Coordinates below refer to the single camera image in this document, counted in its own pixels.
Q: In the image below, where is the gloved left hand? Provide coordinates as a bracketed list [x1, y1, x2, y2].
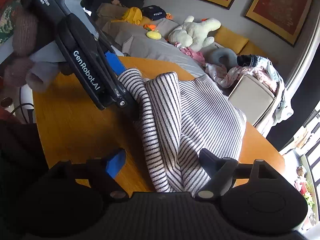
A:
[4, 6, 73, 92]

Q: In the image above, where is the dark navy cap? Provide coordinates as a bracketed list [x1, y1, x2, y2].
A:
[141, 5, 167, 21]

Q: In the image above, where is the red framed wall picture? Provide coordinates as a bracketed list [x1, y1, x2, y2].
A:
[244, 0, 312, 46]

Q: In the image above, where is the striped grey knit sweater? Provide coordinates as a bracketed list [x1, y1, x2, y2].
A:
[118, 68, 247, 194]

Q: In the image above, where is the yellow plush lemon toy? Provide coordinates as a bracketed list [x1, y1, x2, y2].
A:
[146, 31, 162, 40]

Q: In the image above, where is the yellow cushion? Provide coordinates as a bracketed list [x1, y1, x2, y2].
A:
[214, 26, 249, 54]

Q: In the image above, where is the pink cloth on sofa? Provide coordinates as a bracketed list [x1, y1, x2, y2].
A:
[174, 42, 206, 66]

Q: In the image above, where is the clothes pile on sofa arm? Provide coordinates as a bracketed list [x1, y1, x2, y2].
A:
[205, 55, 294, 127]

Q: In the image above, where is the white plush rabbit toy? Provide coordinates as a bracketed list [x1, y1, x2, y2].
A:
[168, 16, 221, 52]

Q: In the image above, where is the grey neck pillow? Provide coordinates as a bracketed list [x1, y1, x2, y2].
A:
[208, 48, 238, 68]

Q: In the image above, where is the grey covered sofa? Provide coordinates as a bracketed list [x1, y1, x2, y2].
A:
[95, 2, 278, 127]

